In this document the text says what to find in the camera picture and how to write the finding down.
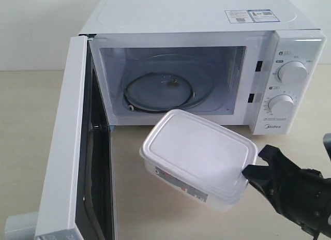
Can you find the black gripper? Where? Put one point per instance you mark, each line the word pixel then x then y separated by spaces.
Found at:
pixel 302 197

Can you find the white plastic lidded container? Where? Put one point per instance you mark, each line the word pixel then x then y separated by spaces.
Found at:
pixel 199 158

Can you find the white microwave oven body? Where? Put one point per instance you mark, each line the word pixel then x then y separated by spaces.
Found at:
pixel 245 57

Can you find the white microwave door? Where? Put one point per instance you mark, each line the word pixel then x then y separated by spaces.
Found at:
pixel 77 200

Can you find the lower white control knob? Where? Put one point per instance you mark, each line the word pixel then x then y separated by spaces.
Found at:
pixel 281 105

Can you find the white control knob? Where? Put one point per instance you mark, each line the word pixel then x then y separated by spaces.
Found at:
pixel 281 105
pixel 292 73

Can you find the upper white control knob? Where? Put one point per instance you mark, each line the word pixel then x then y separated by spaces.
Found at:
pixel 292 73

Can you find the glass turntable plate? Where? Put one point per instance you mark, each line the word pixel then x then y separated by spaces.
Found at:
pixel 168 81

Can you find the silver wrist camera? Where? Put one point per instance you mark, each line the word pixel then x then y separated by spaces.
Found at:
pixel 327 143

